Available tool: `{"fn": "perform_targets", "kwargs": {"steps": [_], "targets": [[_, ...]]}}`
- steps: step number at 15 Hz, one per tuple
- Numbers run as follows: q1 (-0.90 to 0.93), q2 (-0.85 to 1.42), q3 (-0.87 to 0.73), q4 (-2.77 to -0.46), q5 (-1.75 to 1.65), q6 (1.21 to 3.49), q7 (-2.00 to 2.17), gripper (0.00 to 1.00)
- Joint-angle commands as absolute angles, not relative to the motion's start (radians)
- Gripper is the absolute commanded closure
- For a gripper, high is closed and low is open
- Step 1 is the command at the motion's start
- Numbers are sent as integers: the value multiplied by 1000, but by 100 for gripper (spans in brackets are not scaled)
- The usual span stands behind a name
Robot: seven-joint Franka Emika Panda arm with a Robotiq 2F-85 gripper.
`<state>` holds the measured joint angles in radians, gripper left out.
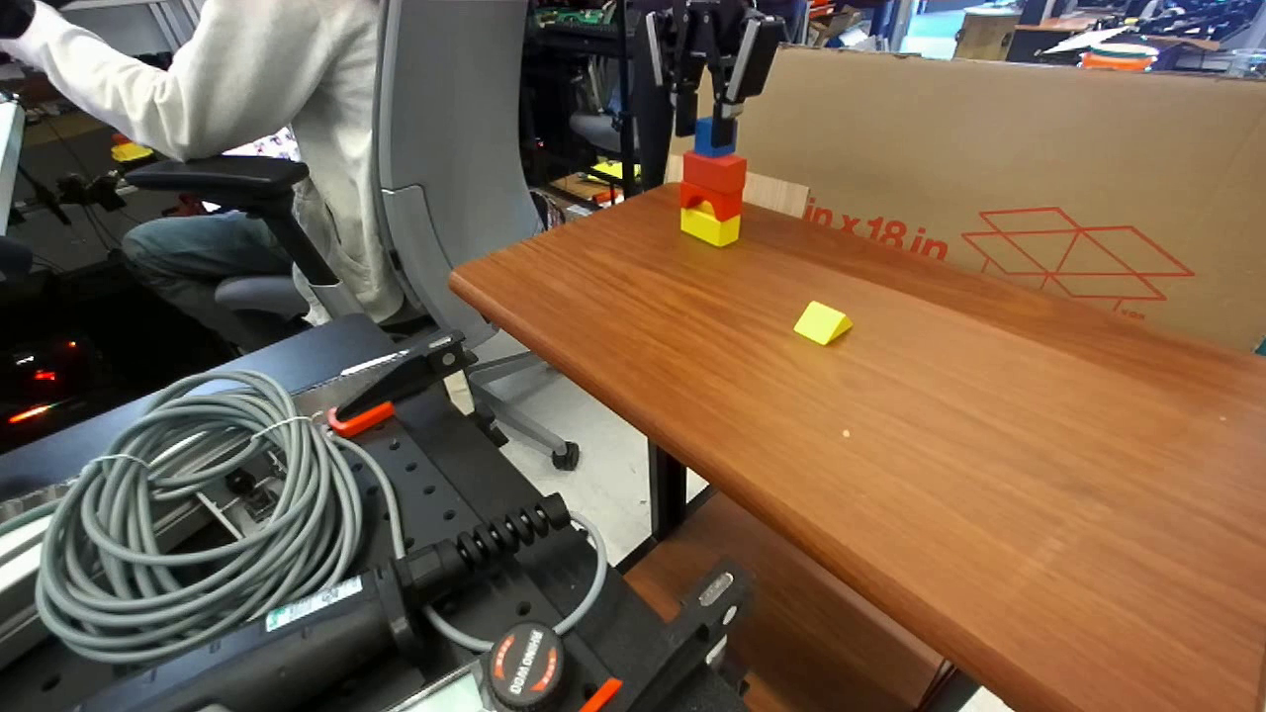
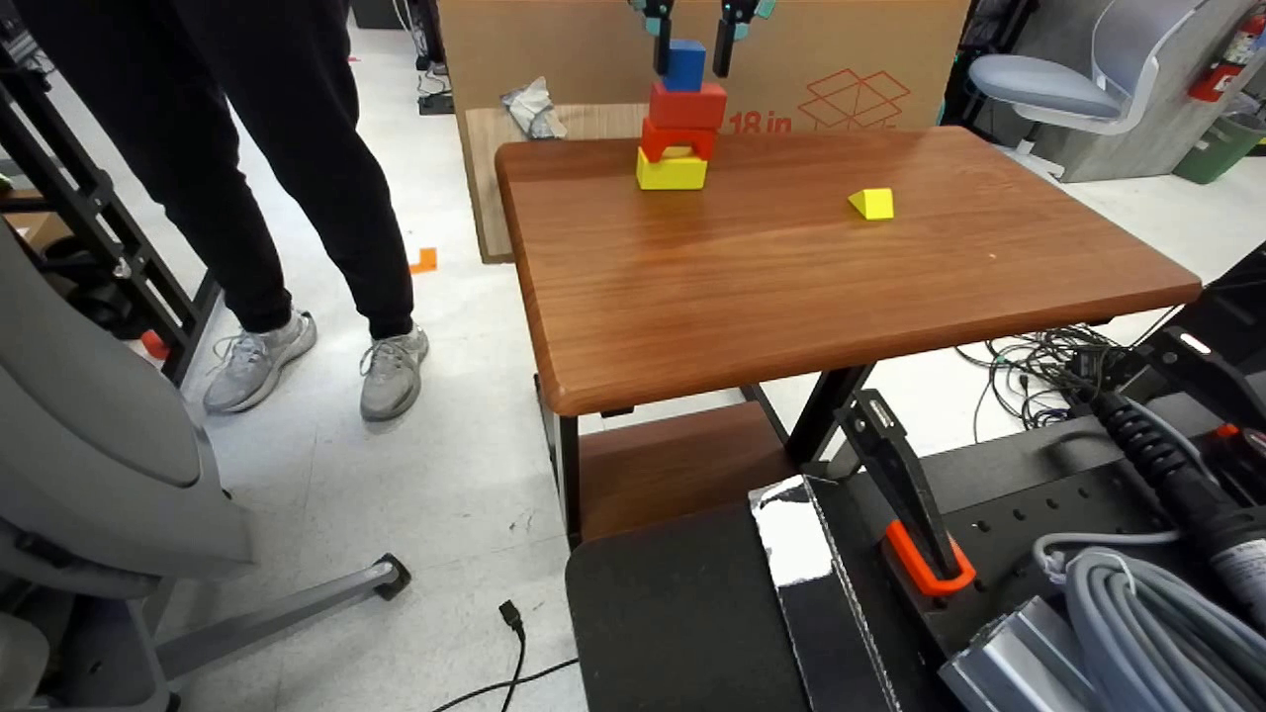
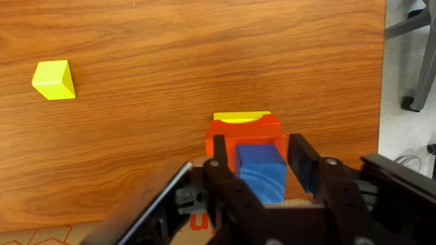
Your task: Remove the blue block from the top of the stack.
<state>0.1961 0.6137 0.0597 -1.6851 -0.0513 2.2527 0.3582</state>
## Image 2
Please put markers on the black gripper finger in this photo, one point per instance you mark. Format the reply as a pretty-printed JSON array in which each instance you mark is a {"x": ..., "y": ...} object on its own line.
[
  {"x": 660, "y": 30},
  {"x": 727, "y": 34}
]

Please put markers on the blue cube block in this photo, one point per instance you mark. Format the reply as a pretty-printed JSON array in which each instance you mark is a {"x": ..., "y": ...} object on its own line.
[{"x": 688, "y": 67}]

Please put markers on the red rectangular block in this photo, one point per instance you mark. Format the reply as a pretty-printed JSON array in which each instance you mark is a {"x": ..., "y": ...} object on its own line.
[{"x": 688, "y": 106}]

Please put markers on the red arch block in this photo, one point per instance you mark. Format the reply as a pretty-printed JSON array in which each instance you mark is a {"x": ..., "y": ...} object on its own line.
[{"x": 674, "y": 139}]

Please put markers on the yellow notched block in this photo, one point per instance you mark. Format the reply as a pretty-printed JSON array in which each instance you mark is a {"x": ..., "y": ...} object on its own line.
[{"x": 669, "y": 173}]

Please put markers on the yellow wedge block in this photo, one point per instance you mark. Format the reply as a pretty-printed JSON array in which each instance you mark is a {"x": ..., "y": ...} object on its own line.
[{"x": 873, "y": 202}]

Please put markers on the silver metal block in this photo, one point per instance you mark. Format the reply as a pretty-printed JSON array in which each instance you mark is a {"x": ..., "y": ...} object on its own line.
[{"x": 1009, "y": 656}]

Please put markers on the large cardboard box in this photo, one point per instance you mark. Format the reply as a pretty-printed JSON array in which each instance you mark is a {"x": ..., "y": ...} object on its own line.
[{"x": 554, "y": 44}]

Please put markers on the crumpled white paper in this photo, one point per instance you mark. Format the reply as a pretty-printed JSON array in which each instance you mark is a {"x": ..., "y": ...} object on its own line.
[{"x": 537, "y": 109}]

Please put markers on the light blue office chair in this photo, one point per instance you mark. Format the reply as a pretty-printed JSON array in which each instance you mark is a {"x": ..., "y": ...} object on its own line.
[{"x": 1073, "y": 86}]

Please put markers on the black table leg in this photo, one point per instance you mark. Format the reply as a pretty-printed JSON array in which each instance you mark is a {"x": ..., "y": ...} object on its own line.
[
  {"x": 570, "y": 478},
  {"x": 826, "y": 412}
]

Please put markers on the person in dark trousers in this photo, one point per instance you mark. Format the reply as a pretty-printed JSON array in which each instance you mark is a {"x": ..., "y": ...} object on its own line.
[{"x": 252, "y": 119}]

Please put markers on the grey sneaker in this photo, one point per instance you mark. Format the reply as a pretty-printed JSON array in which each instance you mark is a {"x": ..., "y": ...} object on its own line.
[
  {"x": 395, "y": 372},
  {"x": 258, "y": 362}
]

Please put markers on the brown panel under table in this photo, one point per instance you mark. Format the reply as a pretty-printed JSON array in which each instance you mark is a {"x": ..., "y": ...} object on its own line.
[{"x": 674, "y": 469}]

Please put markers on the red fire extinguisher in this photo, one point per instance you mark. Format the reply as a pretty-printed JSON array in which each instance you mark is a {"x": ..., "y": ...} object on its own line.
[{"x": 1219, "y": 71}]

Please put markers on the green bin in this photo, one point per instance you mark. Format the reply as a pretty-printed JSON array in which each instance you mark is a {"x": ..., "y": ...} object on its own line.
[{"x": 1219, "y": 152}]

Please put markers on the black metal rack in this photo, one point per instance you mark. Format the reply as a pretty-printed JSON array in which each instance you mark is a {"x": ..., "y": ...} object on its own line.
[{"x": 105, "y": 231}]

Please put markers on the black mounting platform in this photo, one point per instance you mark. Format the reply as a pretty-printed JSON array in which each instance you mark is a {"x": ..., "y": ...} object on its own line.
[{"x": 680, "y": 620}]

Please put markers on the grey office chair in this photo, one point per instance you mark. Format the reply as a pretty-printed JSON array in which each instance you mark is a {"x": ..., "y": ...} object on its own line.
[{"x": 91, "y": 490}]

